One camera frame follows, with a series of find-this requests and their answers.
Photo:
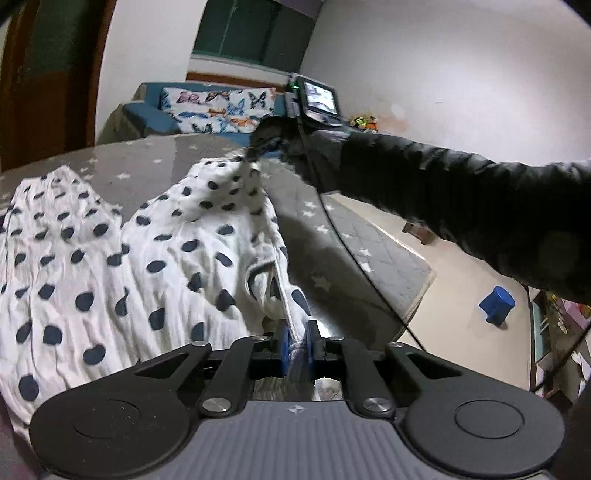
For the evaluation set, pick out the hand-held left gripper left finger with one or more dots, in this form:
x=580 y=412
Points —
x=282 y=351

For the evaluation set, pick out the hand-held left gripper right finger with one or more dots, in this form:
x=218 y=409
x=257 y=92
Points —
x=312 y=351

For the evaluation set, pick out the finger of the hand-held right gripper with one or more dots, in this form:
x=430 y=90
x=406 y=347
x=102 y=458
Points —
x=272 y=134

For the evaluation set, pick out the white polka dot garment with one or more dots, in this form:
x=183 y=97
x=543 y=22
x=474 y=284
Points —
x=138 y=277

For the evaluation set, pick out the person's right forearm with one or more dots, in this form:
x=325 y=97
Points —
x=443 y=194

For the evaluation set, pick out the small colourful toys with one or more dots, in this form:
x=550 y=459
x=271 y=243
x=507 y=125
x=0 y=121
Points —
x=364 y=122

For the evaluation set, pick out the butterfly printed blanket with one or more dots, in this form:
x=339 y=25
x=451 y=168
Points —
x=217 y=108

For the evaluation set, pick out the green window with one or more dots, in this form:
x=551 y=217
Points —
x=244 y=32

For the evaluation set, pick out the small brown floor item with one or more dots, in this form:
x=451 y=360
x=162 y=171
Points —
x=418 y=232

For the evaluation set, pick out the blue plastic stool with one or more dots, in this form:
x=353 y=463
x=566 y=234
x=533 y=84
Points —
x=497 y=304

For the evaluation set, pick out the wooden door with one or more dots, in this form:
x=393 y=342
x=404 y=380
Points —
x=51 y=69

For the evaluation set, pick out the cluttered shelf unit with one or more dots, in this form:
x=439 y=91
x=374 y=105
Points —
x=558 y=341

